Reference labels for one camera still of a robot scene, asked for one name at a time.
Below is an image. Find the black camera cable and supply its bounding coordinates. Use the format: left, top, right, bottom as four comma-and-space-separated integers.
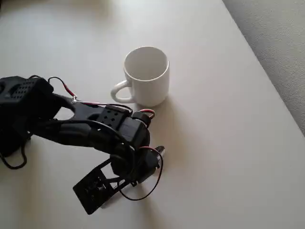
0, 118, 135, 178

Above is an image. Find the white ceramic mug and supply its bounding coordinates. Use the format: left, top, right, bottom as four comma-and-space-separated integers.
110, 46, 170, 107

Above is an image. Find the thin red black servo wire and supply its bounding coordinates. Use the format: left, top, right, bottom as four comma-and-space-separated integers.
48, 76, 134, 113
121, 146, 165, 201

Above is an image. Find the silver metal teaspoon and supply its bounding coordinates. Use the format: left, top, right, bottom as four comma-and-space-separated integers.
101, 145, 166, 208

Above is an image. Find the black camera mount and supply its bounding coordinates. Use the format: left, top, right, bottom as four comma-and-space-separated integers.
72, 159, 121, 215

